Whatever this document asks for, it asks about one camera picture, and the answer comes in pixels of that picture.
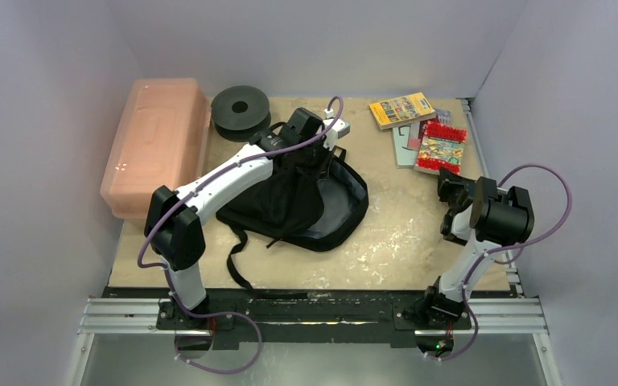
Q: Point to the aluminium frame rail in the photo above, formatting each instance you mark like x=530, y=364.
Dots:
x=397, y=248

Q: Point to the small patterned card pack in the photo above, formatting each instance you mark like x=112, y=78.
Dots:
x=443, y=116

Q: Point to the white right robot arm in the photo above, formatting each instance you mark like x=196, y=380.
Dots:
x=482, y=217

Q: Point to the black filament spool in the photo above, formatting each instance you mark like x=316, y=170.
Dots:
x=238, y=112

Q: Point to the red comic book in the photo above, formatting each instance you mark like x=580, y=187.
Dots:
x=441, y=147

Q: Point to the translucent pink storage box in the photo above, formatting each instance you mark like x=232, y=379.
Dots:
x=161, y=140

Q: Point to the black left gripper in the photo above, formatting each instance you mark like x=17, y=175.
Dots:
x=319, y=143

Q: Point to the yellow picture book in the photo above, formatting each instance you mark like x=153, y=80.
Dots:
x=402, y=110

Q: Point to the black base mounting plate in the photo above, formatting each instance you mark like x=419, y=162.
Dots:
x=235, y=316

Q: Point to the grey thin booklet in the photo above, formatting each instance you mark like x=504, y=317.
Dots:
x=406, y=143

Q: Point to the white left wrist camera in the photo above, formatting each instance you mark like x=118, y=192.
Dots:
x=339, y=129

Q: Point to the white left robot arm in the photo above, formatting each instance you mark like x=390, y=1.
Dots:
x=174, y=228

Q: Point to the black student backpack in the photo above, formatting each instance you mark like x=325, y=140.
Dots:
x=316, y=206

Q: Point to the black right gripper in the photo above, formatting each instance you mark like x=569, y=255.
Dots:
x=448, y=184

